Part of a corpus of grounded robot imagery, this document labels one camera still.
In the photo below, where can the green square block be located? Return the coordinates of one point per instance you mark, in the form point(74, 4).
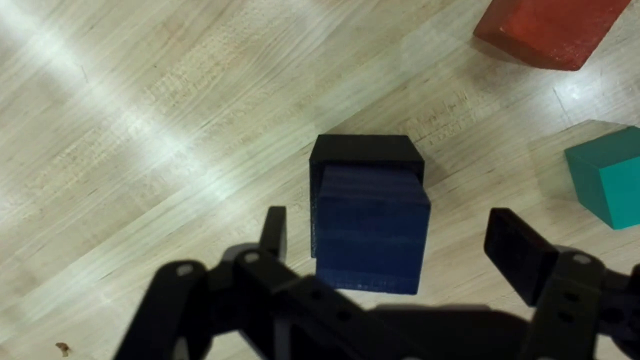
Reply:
point(613, 181)

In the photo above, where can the black square block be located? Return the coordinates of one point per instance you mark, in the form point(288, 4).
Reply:
point(366, 149)

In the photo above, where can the blue square block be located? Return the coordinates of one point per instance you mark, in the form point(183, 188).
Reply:
point(372, 233)

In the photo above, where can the orange square block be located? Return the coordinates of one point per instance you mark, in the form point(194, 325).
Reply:
point(553, 30)

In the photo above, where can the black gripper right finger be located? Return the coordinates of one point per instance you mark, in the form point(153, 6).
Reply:
point(581, 313)

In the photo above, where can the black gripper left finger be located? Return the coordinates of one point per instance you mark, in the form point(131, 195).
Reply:
point(200, 313)

